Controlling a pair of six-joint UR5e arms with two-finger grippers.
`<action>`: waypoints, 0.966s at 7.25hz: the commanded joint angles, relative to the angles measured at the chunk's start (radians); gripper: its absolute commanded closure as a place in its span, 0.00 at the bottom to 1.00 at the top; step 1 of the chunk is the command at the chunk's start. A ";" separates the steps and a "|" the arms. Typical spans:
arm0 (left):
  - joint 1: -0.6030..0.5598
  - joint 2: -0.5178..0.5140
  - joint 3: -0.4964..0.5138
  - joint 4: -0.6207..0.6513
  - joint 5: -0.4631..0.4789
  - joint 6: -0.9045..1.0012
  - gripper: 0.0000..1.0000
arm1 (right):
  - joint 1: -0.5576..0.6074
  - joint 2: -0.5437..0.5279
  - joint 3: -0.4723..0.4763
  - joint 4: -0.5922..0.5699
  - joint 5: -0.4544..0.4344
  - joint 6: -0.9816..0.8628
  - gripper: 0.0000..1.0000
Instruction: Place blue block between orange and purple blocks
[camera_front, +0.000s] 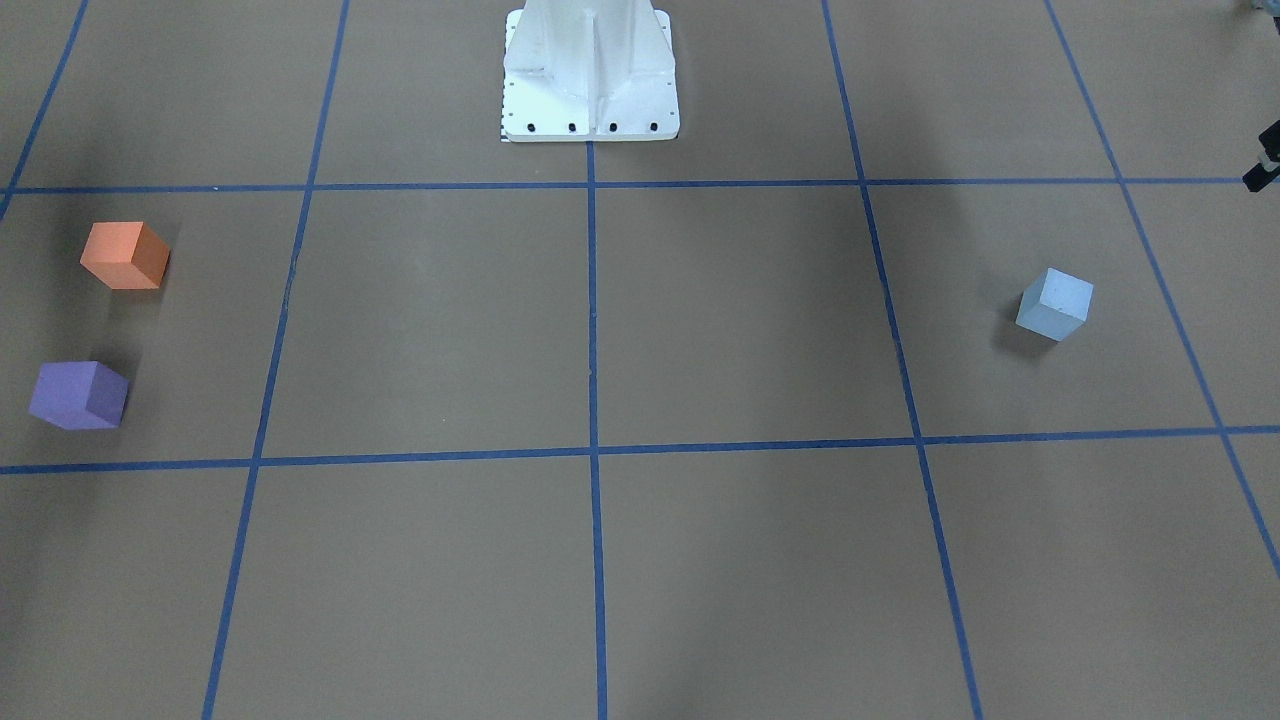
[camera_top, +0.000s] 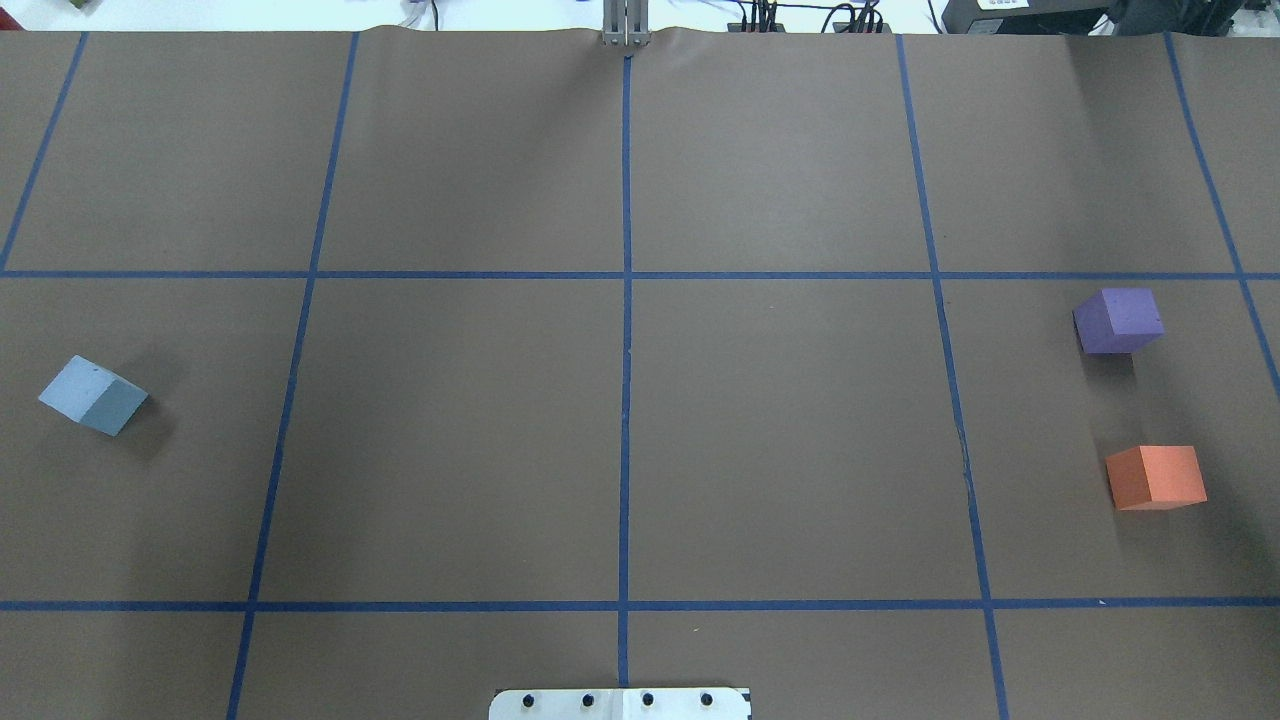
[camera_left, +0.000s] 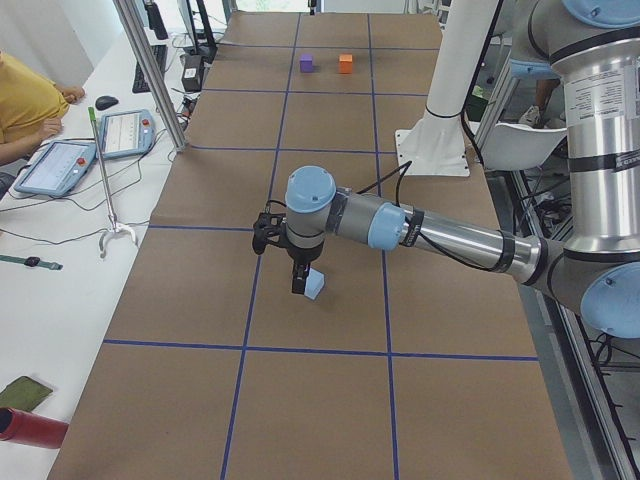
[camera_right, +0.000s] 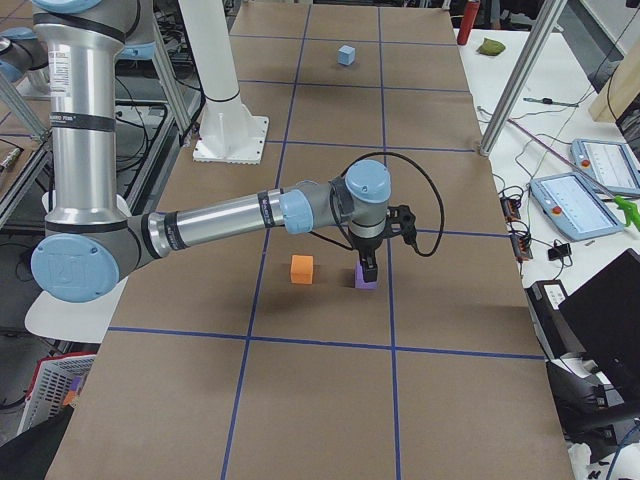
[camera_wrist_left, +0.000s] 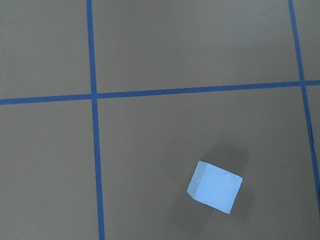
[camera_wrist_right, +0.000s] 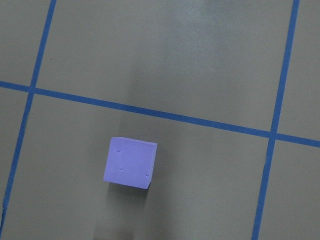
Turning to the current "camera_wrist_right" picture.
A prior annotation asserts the purple foam block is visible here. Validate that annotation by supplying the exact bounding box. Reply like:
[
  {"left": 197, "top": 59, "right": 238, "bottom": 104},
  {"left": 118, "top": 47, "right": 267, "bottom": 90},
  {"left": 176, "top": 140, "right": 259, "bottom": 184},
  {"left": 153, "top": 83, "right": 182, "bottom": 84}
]
[{"left": 103, "top": 137, "right": 158, "bottom": 190}]

